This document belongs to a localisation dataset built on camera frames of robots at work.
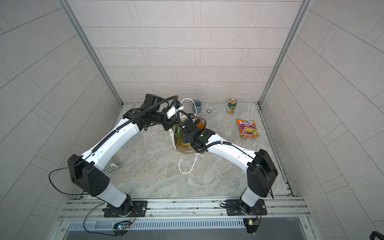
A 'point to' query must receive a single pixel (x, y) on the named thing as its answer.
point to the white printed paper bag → (186, 148)
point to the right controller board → (252, 225)
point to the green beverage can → (232, 103)
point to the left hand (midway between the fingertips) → (183, 118)
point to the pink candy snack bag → (247, 128)
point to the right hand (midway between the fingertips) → (186, 134)
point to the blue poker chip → (209, 111)
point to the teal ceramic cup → (198, 104)
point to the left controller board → (122, 225)
